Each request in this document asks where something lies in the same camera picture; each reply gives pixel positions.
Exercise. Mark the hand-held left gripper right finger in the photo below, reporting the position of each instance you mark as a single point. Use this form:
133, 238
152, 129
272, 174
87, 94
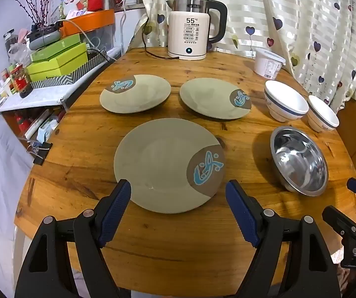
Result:
241, 214

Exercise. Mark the black binder clip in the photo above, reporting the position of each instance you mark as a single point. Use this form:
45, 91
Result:
42, 156

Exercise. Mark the dark green flat box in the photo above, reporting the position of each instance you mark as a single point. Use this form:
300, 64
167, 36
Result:
56, 48

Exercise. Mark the stainless steel bowl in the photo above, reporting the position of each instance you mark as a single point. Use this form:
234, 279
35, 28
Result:
299, 161

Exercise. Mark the dark glass jar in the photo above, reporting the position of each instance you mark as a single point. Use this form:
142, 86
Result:
10, 38

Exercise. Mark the red printed jar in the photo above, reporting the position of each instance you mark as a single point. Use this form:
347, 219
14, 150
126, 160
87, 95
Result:
21, 80

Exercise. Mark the cream curtain with hearts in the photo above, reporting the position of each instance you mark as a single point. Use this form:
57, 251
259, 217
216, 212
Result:
289, 12

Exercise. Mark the white electric kettle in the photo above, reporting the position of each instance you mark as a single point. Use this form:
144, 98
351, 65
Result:
188, 34

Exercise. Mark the white plastic tub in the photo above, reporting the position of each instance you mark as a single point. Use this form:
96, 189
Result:
268, 65

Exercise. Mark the white bowl with blue stripe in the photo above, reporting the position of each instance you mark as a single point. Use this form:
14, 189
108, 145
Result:
322, 111
285, 99

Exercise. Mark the purple decorative branches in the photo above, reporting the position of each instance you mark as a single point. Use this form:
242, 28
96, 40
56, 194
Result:
42, 14

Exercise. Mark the stack of plates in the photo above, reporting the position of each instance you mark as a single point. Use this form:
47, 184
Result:
205, 97

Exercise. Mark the white shelf board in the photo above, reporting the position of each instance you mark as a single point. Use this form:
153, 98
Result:
38, 97

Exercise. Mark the lime green box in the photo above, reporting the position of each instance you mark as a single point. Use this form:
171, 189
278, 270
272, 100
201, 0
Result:
72, 56
46, 71

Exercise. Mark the grey case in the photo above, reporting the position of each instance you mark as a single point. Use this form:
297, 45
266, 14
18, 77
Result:
44, 39

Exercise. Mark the zigzag patterned box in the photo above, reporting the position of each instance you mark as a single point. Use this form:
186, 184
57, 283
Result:
60, 81

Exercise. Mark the clear storage box orange lid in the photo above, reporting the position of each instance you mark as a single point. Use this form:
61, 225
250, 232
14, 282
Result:
91, 18

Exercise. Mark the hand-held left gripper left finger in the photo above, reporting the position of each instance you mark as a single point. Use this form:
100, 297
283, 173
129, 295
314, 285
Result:
115, 214

